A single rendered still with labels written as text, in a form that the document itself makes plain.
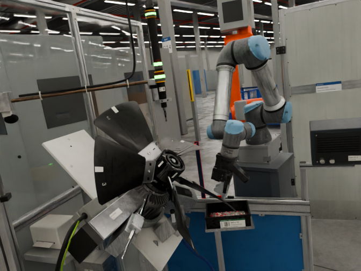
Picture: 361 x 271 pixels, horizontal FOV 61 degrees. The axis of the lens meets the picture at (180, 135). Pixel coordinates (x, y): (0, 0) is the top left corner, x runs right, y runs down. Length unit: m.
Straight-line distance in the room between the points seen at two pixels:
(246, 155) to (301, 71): 1.35
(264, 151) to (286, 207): 0.32
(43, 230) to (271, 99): 1.26
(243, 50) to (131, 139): 0.65
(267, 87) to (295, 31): 1.43
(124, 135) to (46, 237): 0.61
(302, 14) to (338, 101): 0.81
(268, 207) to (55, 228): 1.04
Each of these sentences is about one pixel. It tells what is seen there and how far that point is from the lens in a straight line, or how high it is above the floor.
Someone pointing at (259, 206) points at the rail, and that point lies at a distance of 1.69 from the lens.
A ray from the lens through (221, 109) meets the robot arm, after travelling 1.44.
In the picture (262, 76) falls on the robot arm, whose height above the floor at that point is 1.49.
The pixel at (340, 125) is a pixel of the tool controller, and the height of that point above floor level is 1.24.
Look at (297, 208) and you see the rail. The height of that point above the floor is 0.82.
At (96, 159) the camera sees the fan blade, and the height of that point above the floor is 1.33.
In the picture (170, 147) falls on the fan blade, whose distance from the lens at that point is 1.47.
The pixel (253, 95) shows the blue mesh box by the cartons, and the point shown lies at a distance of 7.98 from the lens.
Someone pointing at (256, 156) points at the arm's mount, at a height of 1.05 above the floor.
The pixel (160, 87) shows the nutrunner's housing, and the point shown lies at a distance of 1.27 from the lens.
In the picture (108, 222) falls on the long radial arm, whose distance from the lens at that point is 1.07.
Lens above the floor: 1.55
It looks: 11 degrees down
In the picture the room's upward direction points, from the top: 8 degrees counter-clockwise
